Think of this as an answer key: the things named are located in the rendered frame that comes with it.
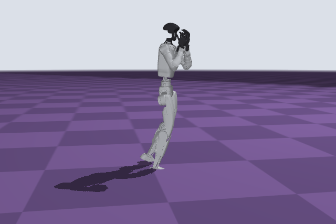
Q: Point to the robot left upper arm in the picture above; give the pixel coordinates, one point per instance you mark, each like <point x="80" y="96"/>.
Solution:
<point x="186" y="66"/>

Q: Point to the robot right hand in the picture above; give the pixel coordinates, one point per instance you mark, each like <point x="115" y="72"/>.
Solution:
<point x="182" y="40"/>

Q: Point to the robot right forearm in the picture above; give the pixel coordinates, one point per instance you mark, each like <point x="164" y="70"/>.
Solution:
<point x="178" y="58"/>

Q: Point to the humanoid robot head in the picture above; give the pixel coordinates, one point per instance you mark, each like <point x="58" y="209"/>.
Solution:
<point x="171" y="28"/>

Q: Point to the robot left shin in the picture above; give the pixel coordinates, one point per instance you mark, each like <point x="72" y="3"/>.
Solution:
<point x="153" y="146"/>

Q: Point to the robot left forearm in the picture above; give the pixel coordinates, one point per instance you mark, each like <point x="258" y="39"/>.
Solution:
<point x="187" y="56"/>

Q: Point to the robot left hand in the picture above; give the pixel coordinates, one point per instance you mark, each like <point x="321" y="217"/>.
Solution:
<point x="188" y="40"/>

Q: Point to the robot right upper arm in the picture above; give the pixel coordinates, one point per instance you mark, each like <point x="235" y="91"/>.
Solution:
<point x="165" y="51"/>

